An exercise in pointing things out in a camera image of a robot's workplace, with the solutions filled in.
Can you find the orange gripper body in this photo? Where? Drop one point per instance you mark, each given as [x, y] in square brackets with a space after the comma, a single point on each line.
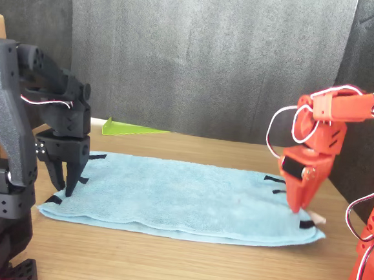
[318, 163]

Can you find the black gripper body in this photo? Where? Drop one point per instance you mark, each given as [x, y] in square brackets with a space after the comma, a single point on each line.
[66, 148]

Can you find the light blue towel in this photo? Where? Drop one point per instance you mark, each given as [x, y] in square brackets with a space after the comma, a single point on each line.
[182, 201]

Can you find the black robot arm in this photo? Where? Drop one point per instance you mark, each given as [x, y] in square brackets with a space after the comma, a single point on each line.
[5, 99]

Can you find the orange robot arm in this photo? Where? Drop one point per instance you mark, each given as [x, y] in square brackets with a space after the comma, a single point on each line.
[348, 107]

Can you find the light grey fabric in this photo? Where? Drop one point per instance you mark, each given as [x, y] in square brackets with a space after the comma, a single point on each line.
[212, 61]

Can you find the lime green plastic bracket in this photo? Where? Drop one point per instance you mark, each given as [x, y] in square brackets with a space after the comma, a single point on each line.
[123, 130]

